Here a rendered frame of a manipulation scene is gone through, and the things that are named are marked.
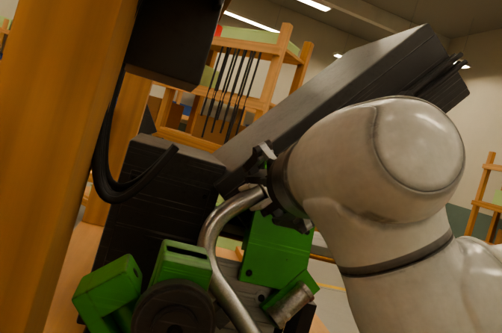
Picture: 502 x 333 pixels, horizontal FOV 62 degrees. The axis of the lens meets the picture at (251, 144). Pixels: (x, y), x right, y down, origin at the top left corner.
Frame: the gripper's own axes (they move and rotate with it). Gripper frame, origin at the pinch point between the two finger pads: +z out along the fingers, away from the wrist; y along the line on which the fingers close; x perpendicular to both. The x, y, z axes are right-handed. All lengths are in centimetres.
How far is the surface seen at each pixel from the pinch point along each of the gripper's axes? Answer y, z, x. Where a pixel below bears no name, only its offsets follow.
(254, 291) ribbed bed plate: -14.5, 6.6, 6.9
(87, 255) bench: 5, 57, 32
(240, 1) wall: 343, 799, -428
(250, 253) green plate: -8.3, 4.5, 4.7
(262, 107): 39, 243, -110
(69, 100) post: 18.9, -22.6, 18.6
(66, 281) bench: 2, 39, 37
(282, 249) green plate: -10.6, 4.5, -0.4
